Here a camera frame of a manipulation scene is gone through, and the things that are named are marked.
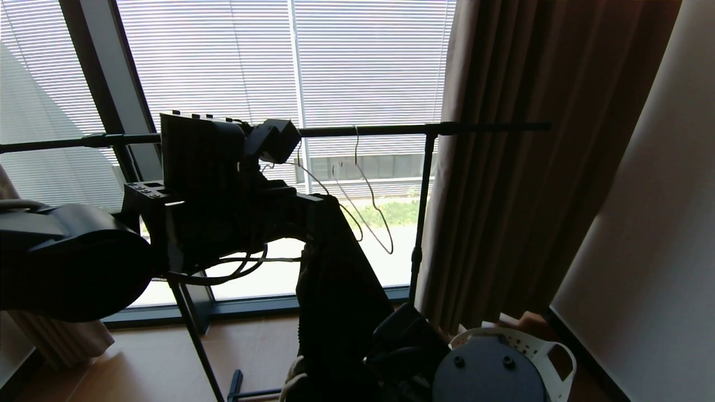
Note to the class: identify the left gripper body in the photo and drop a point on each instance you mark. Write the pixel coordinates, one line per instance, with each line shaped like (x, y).
(285, 218)

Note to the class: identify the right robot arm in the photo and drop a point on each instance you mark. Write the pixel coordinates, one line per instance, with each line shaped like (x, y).
(486, 374)

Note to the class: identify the brown curtain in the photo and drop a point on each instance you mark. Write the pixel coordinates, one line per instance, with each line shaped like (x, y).
(530, 167)
(61, 340)

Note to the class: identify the pink clothes hanger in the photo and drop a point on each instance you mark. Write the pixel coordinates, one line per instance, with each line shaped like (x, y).
(360, 213)
(315, 178)

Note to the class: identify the window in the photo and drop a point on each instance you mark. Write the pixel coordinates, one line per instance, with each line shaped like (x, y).
(223, 56)

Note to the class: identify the black clothes rack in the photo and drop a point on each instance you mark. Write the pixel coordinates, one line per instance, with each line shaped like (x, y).
(391, 130)

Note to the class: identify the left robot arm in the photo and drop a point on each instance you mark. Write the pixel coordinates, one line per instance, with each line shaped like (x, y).
(67, 262)

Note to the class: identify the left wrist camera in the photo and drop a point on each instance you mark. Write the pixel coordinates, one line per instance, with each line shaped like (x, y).
(276, 139)

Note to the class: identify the black garment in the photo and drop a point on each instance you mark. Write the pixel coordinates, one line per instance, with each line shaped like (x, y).
(341, 312)

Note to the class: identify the white laundry basket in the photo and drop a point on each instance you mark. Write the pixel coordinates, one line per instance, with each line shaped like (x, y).
(533, 346)

